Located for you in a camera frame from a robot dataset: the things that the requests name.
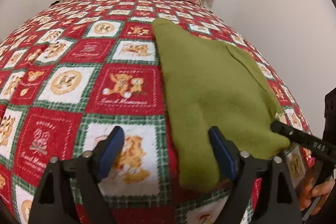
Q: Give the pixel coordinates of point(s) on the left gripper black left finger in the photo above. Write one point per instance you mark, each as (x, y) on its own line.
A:
(54, 201)

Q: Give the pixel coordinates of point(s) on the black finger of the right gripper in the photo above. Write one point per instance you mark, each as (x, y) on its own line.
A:
(320, 149)

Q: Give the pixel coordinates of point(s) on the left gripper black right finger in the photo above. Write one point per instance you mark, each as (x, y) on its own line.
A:
(277, 201)

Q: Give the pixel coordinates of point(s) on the green orange striped knit sweater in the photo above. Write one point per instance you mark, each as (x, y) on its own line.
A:
(212, 83)

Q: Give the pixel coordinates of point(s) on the person's right hand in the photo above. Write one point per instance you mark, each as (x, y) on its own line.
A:
(307, 190)

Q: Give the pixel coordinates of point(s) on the red teddy bear patchwork bedspread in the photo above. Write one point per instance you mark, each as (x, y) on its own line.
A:
(76, 70)

